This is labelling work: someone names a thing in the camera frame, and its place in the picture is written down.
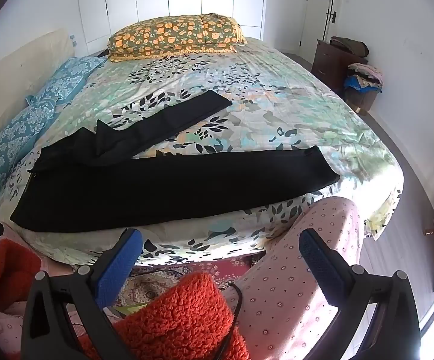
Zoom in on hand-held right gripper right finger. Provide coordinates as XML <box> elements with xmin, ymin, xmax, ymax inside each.
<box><xmin>299</xmin><ymin>228</ymin><xmax>422</xmax><ymax>360</ymax></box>

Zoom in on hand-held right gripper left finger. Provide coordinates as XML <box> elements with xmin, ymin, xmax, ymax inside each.
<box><xmin>20</xmin><ymin>228</ymin><xmax>144</xmax><ymax>360</ymax></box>

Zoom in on black pants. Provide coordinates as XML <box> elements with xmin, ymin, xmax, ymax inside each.
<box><xmin>10</xmin><ymin>91</ymin><xmax>340</xmax><ymax>233</ymax></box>

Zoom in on person's pink pajama leg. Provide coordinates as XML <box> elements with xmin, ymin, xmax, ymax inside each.
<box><xmin>0</xmin><ymin>300</ymin><xmax>26</xmax><ymax>360</ymax></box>
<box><xmin>236</xmin><ymin>196</ymin><xmax>364</xmax><ymax>360</ymax></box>

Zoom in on person's orange knitted sweater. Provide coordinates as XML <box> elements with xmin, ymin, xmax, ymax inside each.
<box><xmin>78</xmin><ymin>272</ymin><xmax>249</xmax><ymax>360</ymax></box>

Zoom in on blue damask pillow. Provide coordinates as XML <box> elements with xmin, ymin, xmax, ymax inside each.
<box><xmin>0</xmin><ymin>99</ymin><xmax>56</xmax><ymax>203</ymax></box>
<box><xmin>26</xmin><ymin>56</ymin><xmax>107</xmax><ymax>107</ymax></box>

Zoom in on blue patterned pillows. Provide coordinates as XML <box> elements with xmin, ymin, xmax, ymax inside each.
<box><xmin>0</xmin><ymin>28</ymin><xmax>76</xmax><ymax>158</ymax></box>

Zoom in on bed with floral sheet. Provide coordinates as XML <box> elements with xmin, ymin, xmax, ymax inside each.
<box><xmin>0</xmin><ymin>35</ymin><xmax>405</xmax><ymax>267</ymax></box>

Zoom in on mixed colour clothes pile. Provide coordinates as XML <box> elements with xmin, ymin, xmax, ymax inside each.
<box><xmin>344</xmin><ymin>63</ymin><xmax>384</xmax><ymax>92</ymax></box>

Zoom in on brown wooden dresser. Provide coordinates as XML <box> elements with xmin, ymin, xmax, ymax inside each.
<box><xmin>312</xmin><ymin>39</ymin><xmax>367</xmax><ymax>94</ymax></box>

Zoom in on dark folded clothes pile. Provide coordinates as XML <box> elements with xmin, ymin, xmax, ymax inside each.
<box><xmin>329</xmin><ymin>36</ymin><xmax>369</xmax><ymax>59</ymax></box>

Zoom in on orange green patterned pillow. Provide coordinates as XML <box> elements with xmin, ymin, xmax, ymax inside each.
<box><xmin>108</xmin><ymin>14</ymin><xmax>247</xmax><ymax>63</ymax></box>

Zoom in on white door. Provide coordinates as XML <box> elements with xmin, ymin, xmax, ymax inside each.
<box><xmin>297</xmin><ymin>0</ymin><xmax>339</xmax><ymax>61</ymax></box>

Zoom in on black cable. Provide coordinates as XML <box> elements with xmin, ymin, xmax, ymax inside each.
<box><xmin>217</xmin><ymin>283</ymin><xmax>244</xmax><ymax>360</ymax></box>

